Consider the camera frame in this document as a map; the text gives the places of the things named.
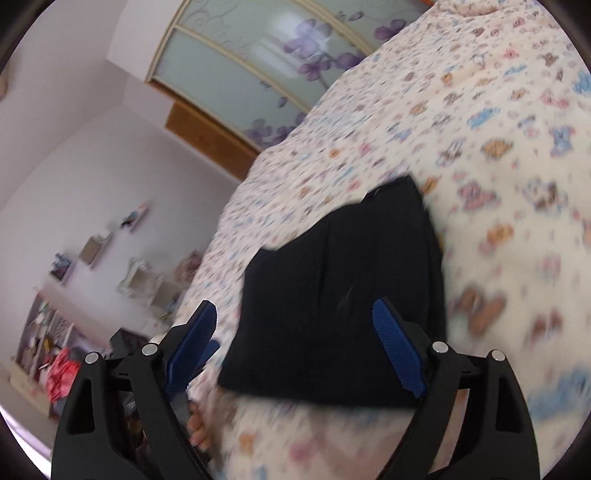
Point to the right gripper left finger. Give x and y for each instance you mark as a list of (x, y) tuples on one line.
[(125, 416)]

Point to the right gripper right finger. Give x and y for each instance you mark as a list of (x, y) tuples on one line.
[(471, 422)]

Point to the black pants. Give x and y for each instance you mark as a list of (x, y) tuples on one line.
[(306, 328)]

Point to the person's hand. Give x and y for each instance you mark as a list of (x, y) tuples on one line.
[(197, 431)]

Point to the white bookshelf with items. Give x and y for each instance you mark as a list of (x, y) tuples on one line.
[(54, 339)]

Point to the wooden door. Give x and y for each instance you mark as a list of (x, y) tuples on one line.
[(211, 139)]

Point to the fleece animal print blanket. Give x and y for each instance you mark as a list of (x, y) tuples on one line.
[(486, 104)]

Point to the floral bed sheet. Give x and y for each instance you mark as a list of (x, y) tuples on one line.
[(448, 172)]

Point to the sliding glass wardrobe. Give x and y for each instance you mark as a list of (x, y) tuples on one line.
[(258, 67)]

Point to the white wall shelf unit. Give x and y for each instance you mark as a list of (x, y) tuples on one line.
[(151, 289)]

